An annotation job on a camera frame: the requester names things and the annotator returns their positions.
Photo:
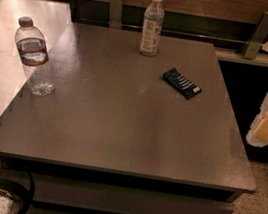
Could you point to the blue rxbar blueberry bar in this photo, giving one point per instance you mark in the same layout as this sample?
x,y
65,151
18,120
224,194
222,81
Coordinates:
x,y
182,84

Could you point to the tall bottle white label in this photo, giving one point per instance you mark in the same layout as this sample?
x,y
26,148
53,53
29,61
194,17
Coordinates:
x,y
151,30

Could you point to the clear water bottle red label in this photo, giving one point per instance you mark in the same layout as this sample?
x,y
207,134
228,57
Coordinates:
x,y
33,54

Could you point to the grey drawer cabinet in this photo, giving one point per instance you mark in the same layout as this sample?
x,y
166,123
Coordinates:
x,y
115,138

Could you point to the right metal wall bracket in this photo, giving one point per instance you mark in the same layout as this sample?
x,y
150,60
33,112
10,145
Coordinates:
x,y
251,48

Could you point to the metal wall bracket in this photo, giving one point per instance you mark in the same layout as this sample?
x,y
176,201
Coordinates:
x,y
115,14
251,48

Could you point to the left metal wall bracket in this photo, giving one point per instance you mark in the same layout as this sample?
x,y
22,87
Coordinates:
x,y
115,14

